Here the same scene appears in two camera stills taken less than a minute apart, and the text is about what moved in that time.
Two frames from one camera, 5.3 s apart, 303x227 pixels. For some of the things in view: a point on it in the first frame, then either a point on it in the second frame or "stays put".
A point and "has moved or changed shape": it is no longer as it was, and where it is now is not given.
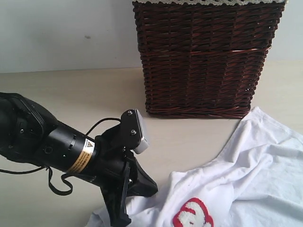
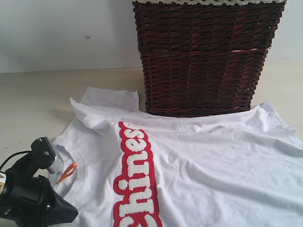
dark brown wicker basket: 201,61 stays put
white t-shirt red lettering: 257,181 has moved or changed shape
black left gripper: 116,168 -> 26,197
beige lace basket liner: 211,2 stays put
